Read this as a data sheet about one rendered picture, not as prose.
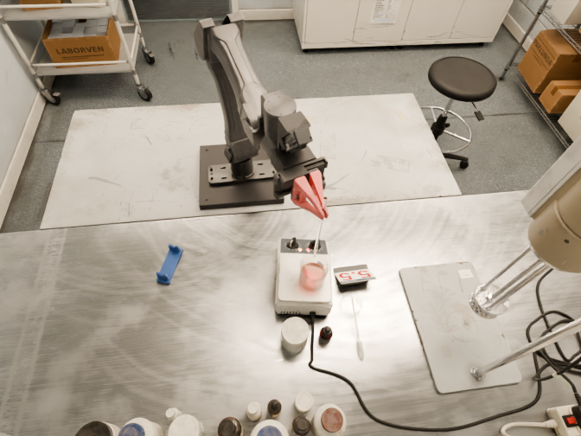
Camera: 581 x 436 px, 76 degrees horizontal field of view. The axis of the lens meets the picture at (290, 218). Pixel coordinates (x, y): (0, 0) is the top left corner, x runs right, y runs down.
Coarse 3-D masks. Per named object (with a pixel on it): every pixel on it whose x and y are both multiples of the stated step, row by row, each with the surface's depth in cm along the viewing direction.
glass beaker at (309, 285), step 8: (304, 256) 79; (312, 256) 81; (320, 256) 80; (304, 264) 83; (320, 264) 83; (328, 264) 79; (304, 280) 79; (312, 280) 77; (320, 280) 78; (304, 288) 82; (312, 288) 80; (320, 288) 82
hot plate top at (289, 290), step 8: (280, 256) 88; (288, 256) 88; (296, 256) 88; (328, 256) 88; (280, 264) 87; (288, 264) 87; (296, 264) 87; (280, 272) 85; (288, 272) 85; (296, 272) 86; (328, 272) 86; (280, 280) 84; (288, 280) 84; (296, 280) 84; (328, 280) 85; (280, 288) 83; (288, 288) 83; (296, 288) 83; (328, 288) 84; (280, 296) 82; (288, 296) 82; (296, 296) 82; (304, 296) 82; (312, 296) 82; (320, 296) 83; (328, 296) 83
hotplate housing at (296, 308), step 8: (280, 240) 96; (328, 248) 94; (280, 304) 84; (288, 304) 84; (296, 304) 84; (304, 304) 83; (312, 304) 83; (320, 304) 83; (328, 304) 84; (280, 312) 87; (288, 312) 87; (296, 312) 87; (304, 312) 87; (312, 312) 86; (320, 312) 86; (328, 312) 86; (312, 320) 85
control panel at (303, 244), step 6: (282, 240) 96; (288, 240) 96; (300, 240) 97; (306, 240) 97; (324, 240) 97; (282, 246) 94; (300, 246) 94; (306, 246) 94; (324, 246) 95; (282, 252) 91; (288, 252) 91; (294, 252) 91; (300, 252) 91; (306, 252) 92; (318, 252) 92; (324, 252) 92
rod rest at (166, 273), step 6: (174, 246) 95; (168, 252) 96; (174, 252) 96; (180, 252) 96; (168, 258) 95; (174, 258) 95; (180, 258) 96; (168, 264) 94; (174, 264) 94; (162, 270) 93; (168, 270) 93; (174, 270) 93; (162, 276) 90; (168, 276) 91; (162, 282) 92; (168, 282) 91
